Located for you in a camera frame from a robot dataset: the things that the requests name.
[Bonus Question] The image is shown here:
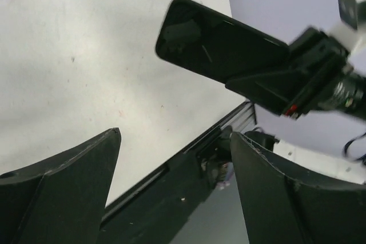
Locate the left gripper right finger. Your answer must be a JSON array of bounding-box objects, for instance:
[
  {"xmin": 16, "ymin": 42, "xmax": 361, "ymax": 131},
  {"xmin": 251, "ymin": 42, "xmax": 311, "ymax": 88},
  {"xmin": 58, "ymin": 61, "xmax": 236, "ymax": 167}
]
[{"xmin": 230, "ymin": 131, "xmax": 365, "ymax": 243}]

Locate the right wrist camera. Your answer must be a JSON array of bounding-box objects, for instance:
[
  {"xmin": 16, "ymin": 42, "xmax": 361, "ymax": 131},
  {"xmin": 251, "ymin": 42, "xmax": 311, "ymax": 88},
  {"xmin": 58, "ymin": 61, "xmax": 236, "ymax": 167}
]
[{"xmin": 329, "ymin": 0, "xmax": 365, "ymax": 54}]

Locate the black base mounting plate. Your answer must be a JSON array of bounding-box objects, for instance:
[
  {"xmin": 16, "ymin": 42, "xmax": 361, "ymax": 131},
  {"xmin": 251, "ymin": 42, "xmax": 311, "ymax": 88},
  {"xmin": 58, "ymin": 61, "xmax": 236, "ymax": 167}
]
[{"xmin": 97, "ymin": 125, "xmax": 238, "ymax": 244}]

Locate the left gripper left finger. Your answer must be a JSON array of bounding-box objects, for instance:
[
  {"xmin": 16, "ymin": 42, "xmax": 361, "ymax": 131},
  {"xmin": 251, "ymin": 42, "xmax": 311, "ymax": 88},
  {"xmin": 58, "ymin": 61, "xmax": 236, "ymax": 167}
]
[{"xmin": 1, "ymin": 128, "xmax": 121, "ymax": 243}]

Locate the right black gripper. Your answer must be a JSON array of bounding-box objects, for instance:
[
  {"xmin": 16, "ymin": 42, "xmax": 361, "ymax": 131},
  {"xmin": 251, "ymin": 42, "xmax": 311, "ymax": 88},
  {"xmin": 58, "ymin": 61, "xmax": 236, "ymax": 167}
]
[{"xmin": 225, "ymin": 27, "xmax": 352, "ymax": 119}]

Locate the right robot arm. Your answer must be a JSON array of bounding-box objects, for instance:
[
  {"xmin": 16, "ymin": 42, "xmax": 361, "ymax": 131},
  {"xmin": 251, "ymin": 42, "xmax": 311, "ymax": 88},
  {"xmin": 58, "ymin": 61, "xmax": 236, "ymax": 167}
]
[{"xmin": 225, "ymin": 27, "xmax": 365, "ymax": 120}]

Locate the black smartphone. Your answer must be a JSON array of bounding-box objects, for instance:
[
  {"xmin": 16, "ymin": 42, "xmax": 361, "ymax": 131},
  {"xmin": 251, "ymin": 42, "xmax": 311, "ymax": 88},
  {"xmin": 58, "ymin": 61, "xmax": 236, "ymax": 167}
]
[{"xmin": 156, "ymin": 0, "xmax": 289, "ymax": 83}]

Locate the aluminium table frame rail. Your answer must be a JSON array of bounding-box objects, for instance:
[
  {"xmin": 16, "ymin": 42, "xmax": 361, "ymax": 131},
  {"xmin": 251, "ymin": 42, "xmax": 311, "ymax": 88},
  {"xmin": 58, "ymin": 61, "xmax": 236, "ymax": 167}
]
[{"xmin": 180, "ymin": 101, "xmax": 257, "ymax": 154}]

